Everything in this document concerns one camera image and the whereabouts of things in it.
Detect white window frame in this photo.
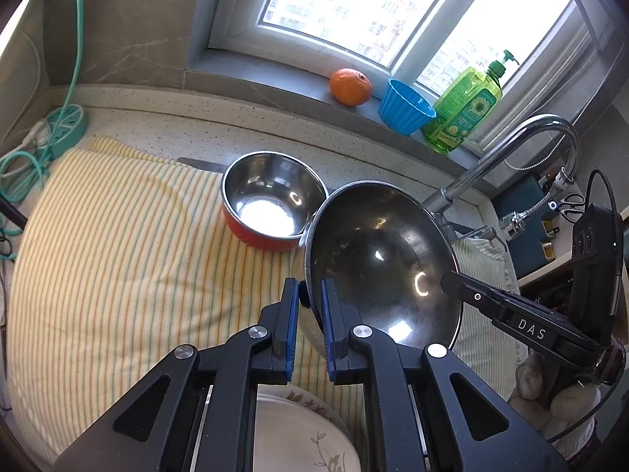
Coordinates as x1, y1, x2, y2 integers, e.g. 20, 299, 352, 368
208, 0, 611, 152

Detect yellow striped cloth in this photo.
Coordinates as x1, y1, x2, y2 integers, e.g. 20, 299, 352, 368
4, 134, 530, 468

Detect orange fruit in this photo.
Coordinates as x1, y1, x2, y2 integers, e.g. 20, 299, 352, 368
328, 68, 372, 108

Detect teal power strip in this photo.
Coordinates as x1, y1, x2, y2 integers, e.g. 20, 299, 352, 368
46, 103, 87, 160

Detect plain white deep plate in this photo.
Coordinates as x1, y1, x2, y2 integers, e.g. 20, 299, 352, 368
253, 394, 361, 471

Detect large stainless steel bowl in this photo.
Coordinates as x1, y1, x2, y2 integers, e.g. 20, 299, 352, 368
291, 180, 463, 353

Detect dark teal knife block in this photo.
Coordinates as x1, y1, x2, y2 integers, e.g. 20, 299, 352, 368
493, 175, 557, 279

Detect black cable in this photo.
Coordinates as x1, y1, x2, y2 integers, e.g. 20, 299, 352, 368
579, 167, 626, 315

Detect floral white plate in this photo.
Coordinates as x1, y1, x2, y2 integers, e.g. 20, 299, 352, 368
258, 383, 352, 439

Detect teal cable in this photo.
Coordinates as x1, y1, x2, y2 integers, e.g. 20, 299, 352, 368
0, 0, 90, 261

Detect chrome kitchen faucet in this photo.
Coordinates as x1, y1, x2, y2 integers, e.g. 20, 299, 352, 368
422, 114, 581, 242

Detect blue fluted cup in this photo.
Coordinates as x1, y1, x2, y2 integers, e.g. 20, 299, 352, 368
379, 79, 436, 136

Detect green dish soap bottle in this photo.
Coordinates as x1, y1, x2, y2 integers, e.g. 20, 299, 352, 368
421, 50, 519, 155

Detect red steel-lined bowl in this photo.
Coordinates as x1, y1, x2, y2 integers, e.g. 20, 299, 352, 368
221, 151, 328, 251

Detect black scissors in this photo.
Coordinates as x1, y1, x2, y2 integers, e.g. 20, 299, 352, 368
548, 192, 585, 224

